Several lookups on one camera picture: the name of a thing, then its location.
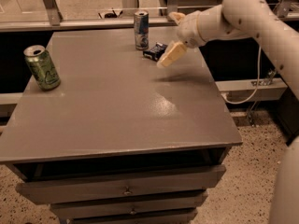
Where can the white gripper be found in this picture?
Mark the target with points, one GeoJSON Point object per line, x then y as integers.
{"type": "Point", "coordinates": [188, 30]}

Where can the blue rxbar blueberry bar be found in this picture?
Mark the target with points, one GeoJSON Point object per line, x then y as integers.
{"type": "Point", "coordinates": [155, 52]}

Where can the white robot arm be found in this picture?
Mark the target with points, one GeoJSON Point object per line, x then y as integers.
{"type": "Point", "coordinates": [234, 19]}

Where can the redbull can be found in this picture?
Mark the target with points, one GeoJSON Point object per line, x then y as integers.
{"type": "Point", "coordinates": [141, 27]}

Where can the green soda can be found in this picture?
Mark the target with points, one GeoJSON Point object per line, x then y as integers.
{"type": "Point", "coordinates": [42, 67]}

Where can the middle grey drawer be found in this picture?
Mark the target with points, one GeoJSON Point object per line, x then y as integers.
{"type": "Point", "coordinates": [130, 205]}

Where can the grey drawer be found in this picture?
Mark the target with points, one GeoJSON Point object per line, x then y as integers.
{"type": "Point", "coordinates": [159, 217]}
{"type": "Point", "coordinates": [130, 205]}
{"type": "Point", "coordinates": [121, 185]}

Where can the bottom grey drawer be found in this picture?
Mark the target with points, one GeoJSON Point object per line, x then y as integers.
{"type": "Point", "coordinates": [159, 217]}

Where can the top grey drawer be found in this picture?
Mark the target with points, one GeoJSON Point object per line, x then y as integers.
{"type": "Point", "coordinates": [121, 185]}

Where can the grey metal railing frame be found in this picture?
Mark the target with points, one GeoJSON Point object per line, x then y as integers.
{"type": "Point", "coordinates": [37, 15]}

